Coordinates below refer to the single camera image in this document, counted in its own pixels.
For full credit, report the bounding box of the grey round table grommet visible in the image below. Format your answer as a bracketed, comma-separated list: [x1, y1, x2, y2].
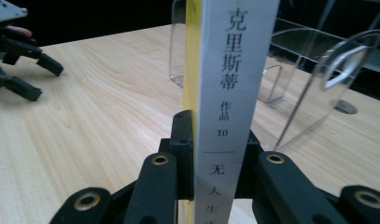
[332, 98, 359, 116]

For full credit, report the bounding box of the yellow book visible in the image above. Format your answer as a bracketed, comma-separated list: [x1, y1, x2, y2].
[181, 0, 281, 224]

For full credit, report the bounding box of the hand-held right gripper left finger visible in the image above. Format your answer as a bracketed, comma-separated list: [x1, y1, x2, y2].
[159, 109, 195, 201]

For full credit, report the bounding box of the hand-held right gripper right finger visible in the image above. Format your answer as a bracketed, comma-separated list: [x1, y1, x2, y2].
[233, 130, 264, 200]

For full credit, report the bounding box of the clear acrylic book rack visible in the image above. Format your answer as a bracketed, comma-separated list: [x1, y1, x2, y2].
[168, 0, 380, 152]

